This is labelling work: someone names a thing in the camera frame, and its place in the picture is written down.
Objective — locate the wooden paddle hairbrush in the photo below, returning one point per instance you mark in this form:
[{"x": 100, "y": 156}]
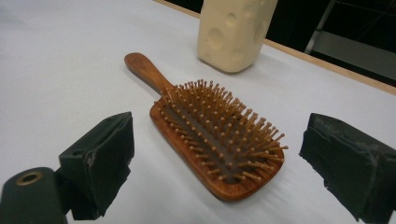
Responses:
[{"x": 146, "y": 70}]

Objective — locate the white table mat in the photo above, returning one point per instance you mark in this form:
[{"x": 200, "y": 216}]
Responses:
[{"x": 62, "y": 62}]

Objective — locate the grey metal stand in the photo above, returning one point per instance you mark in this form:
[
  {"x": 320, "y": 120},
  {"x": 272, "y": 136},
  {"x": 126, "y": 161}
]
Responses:
[{"x": 351, "y": 53}]

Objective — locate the cream dimpled holder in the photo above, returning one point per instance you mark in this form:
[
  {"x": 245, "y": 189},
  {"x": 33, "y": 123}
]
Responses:
[{"x": 230, "y": 46}]

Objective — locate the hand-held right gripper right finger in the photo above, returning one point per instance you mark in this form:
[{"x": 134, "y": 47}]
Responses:
[{"x": 351, "y": 168}]

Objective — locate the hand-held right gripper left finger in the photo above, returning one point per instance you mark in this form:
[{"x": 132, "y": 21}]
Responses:
[{"x": 96, "y": 165}]

